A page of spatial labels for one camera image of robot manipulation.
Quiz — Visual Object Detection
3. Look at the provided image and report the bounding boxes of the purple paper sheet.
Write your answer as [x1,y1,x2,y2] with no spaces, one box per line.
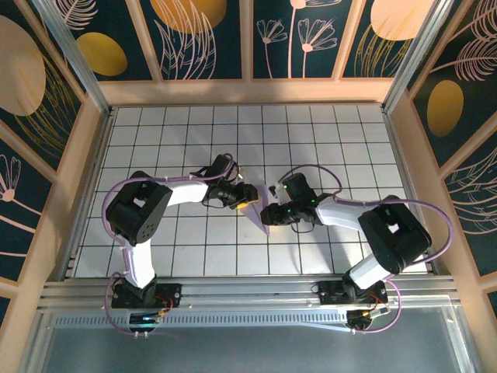
[238,182,280,237]

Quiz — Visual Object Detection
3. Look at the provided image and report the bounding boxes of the grey metal sheet panel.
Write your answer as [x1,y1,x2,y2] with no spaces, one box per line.
[23,306,481,373]

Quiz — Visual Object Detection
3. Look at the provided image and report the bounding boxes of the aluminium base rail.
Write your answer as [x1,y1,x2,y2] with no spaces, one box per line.
[36,274,459,312]

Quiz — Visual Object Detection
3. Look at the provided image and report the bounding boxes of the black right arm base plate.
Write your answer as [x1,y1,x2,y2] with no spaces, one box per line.
[317,280,389,307]

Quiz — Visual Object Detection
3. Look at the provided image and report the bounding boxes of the perforated metal cable duct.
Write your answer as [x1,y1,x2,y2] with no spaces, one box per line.
[52,310,350,334]

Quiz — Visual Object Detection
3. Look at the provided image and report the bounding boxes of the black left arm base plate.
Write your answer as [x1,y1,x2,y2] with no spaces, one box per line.
[111,283,182,309]

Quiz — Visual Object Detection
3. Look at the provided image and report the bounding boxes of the black controller board with wires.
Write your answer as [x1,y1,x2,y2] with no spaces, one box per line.
[346,305,391,331]
[129,309,167,332]

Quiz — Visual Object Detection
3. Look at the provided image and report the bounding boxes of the aluminium side rail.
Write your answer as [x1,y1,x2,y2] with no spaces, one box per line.
[382,108,443,275]
[57,108,117,281]

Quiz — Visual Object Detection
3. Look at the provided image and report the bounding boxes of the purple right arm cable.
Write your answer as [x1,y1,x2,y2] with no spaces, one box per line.
[280,165,454,335]

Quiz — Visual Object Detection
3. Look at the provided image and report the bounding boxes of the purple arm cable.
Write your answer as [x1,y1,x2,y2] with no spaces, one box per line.
[280,165,454,335]
[101,153,236,339]

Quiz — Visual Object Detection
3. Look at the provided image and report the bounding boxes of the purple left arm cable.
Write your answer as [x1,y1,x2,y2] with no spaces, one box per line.
[101,153,236,339]

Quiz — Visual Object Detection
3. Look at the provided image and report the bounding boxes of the aluminium corner post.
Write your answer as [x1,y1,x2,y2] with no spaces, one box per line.
[30,0,114,117]
[382,0,455,113]

